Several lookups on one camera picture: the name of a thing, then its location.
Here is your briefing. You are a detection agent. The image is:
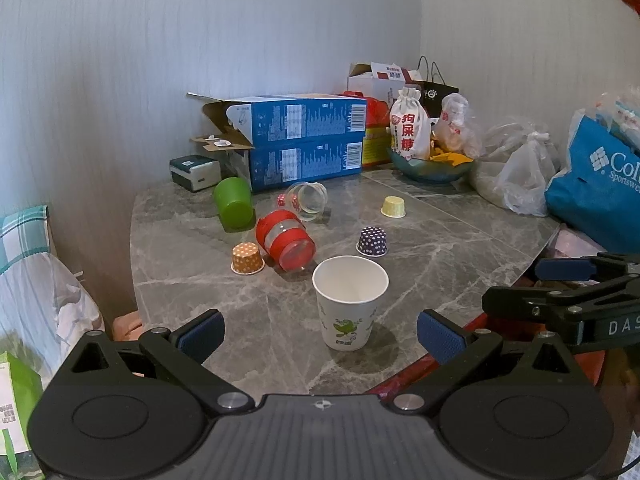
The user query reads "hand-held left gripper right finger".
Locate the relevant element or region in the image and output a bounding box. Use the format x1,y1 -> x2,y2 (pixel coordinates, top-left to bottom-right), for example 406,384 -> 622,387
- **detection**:
392,309 -> 585,416

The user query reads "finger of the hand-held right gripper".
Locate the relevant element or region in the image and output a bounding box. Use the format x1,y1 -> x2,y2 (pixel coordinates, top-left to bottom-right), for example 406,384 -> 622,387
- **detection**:
481,284 -> 608,325
534,254 -> 640,286

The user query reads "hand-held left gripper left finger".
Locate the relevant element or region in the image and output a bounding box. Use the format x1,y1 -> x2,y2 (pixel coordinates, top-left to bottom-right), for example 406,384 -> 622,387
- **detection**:
55,309 -> 257,416

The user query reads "orange dotted paper cup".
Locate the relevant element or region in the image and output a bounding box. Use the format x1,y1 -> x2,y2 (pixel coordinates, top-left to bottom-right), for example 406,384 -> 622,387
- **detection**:
230,242 -> 265,276

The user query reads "white paper cup green print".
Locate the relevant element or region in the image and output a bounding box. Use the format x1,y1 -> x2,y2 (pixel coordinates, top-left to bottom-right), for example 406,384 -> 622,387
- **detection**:
312,255 -> 390,352

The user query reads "purple dotted paper cup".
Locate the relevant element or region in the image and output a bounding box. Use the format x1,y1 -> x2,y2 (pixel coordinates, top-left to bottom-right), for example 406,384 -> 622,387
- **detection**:
355,226 -> 389,257

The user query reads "red plastic cup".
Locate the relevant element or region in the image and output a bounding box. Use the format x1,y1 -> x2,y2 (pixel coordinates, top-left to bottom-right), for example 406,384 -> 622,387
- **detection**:
255,211 -> 317,271

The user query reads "green plastic cup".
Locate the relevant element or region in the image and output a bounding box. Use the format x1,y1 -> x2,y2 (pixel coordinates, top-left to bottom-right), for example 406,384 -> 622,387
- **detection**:
212,176 -> 254,230

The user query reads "yellow paper cup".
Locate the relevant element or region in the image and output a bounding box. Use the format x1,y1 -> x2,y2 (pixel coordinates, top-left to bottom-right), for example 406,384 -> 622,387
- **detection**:
380,195 -> 407,219

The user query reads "clear plastic cup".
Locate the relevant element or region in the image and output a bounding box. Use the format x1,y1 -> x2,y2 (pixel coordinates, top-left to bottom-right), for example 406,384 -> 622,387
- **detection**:
286,181 -> 328,222

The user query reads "pink packet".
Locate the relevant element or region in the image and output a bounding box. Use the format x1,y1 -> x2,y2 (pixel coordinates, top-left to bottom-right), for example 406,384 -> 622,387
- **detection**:
546,224 -> 610,272

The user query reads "blue shopping bag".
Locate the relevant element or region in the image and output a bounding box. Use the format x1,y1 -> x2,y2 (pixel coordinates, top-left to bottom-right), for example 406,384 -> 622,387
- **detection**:
544,91 -> 640,256

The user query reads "translucent plastic bag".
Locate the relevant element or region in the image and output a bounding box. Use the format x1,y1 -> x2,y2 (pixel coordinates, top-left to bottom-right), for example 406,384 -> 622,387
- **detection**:
469,121 -> 562,218

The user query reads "white cloth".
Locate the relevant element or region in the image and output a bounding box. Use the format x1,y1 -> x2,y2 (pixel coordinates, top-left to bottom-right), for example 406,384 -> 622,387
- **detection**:
0,251 -> 106,383

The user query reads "teal glass bowl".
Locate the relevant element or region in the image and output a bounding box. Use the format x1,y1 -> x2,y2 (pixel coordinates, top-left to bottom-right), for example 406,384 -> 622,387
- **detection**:
388,146 -> 476,184

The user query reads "small white printer device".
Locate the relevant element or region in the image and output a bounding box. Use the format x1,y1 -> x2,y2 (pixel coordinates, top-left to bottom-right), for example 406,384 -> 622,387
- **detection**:
169,154 -> 222,192

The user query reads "clear snack bag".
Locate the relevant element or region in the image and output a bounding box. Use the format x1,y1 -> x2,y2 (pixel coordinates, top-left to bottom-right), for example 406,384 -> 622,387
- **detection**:
431,92 -> 483,160

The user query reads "green paper bag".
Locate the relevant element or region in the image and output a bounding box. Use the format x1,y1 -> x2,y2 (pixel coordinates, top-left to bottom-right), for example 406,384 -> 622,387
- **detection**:
0,350 -> 46,480

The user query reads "blue cardboard box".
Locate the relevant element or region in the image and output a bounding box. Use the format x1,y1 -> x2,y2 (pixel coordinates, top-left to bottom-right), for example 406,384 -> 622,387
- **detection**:
189,132 -> 365,194
187,92 -> 368,147

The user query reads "plaid cloth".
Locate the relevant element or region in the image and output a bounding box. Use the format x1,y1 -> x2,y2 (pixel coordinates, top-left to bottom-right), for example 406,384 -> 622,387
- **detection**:
0,204 -> 55,276

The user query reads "red and yellow box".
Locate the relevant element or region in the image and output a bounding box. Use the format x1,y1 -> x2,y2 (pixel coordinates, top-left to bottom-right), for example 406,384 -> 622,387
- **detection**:
342,90 -> 394,167

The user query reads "black paper bag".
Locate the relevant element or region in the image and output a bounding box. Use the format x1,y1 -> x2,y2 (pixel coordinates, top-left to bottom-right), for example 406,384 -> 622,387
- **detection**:
409,55 -> 460,118

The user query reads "white cardboard box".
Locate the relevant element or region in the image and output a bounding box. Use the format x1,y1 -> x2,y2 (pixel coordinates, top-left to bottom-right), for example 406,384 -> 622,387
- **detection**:
347,61 -> 423,103

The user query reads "white drawstring pouch red print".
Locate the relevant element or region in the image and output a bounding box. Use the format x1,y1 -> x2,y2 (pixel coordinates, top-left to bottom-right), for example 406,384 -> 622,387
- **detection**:
389,86 -> 433,162

